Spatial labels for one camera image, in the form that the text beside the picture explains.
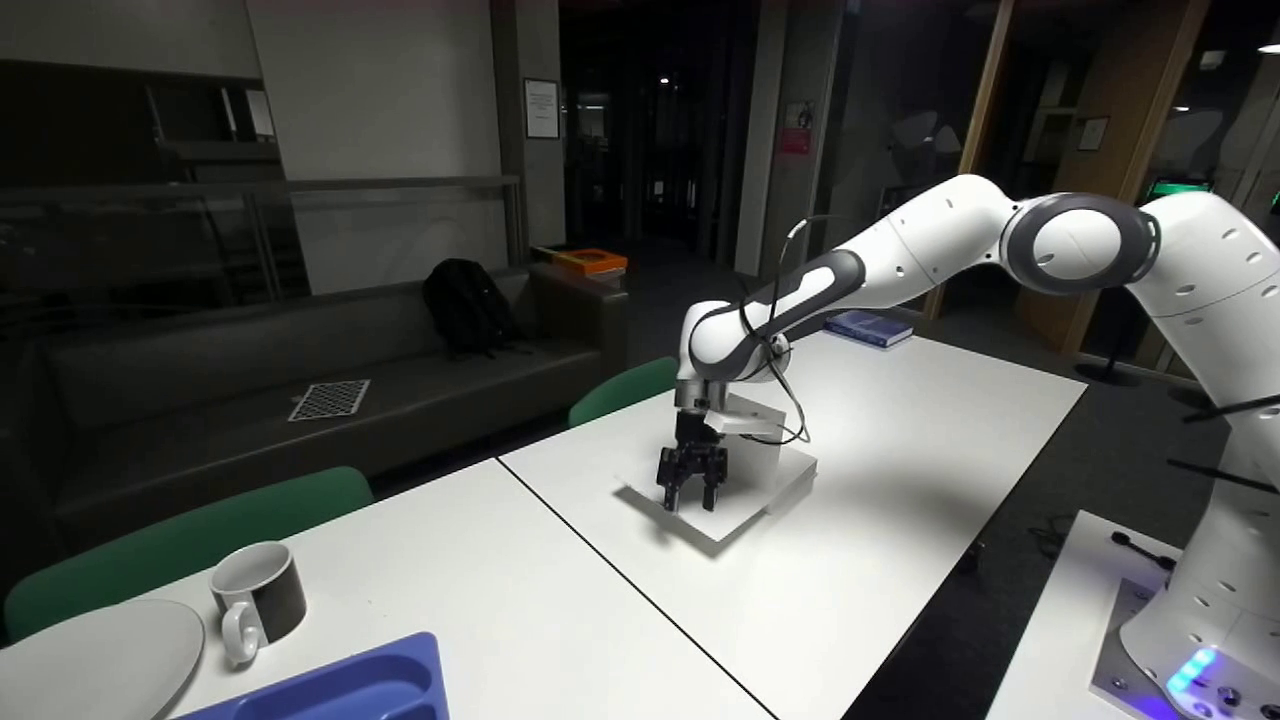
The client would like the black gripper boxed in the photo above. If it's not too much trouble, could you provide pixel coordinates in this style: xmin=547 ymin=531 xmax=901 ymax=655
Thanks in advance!
xmin=651 ymin=406 xmax=732 ymax=517

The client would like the white box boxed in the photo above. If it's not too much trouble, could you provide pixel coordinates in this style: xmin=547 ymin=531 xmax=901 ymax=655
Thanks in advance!
xmin=613 ymin=419 xmax=822 ymax=562

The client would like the blue hardcover book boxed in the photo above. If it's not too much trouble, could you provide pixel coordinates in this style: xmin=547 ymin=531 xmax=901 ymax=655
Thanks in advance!
xmin=822 ymin=308 xmax=921 ymax=354

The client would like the green chair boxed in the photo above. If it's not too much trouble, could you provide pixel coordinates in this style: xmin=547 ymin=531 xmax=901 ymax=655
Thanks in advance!
xmin=3 ymin=465 xmax=380 ymax=645
xmin=570 ymin=354 xmax=690 ymax=433

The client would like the bin with orange lid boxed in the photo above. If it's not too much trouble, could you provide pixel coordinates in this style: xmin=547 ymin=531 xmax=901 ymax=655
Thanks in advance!
xmin=534 ymin=246 xmax=631 ymax=355

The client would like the white sheet on sofa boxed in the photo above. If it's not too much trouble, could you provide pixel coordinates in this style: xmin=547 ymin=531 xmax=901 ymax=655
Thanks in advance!
xmin=285 ymin=378 xmax=375 ymax=430

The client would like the blue cutlery tray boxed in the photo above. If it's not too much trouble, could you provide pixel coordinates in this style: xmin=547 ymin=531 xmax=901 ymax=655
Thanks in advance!
xmin=183 ymin=629 xmax=457 ymax=720

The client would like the white mug with black band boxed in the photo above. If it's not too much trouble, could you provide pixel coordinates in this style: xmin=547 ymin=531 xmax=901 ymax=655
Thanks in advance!
xmin=213 ymin=540 xmax=312 ymax=673

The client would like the black dumbbell-shaped tool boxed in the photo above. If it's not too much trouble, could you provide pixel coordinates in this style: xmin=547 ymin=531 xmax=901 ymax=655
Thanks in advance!
xmin=1110 ymin=529 xmax=1182 ymax=576

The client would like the dark grey sofa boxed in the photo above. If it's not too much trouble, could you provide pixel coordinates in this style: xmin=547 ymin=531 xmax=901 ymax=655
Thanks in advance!
xmin=0 ymin=273 xmax=613 ymax=566

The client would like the grey plate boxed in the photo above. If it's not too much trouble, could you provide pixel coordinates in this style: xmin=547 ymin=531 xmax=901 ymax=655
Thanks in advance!
xmin=0 ymin=600 xmax=213 ymax=720

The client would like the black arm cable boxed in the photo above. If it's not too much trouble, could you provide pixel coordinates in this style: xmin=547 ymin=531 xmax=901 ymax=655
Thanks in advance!
xmin=732 ymin=217 xmax=822 ymax=453

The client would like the red wall sign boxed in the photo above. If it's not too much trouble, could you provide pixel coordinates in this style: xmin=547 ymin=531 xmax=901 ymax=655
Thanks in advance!
xmin=777 ymin=102 xmax=817 ymax=163

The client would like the framed wall notice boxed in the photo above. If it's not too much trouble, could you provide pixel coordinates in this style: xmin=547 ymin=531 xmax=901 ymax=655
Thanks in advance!
xmin=526 ymin=81 xmax=559 ymax=139

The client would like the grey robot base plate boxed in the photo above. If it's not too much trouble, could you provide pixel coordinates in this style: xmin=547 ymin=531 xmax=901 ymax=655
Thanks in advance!
xmin=1094 ymin=576 xmax=1280 ymax=720

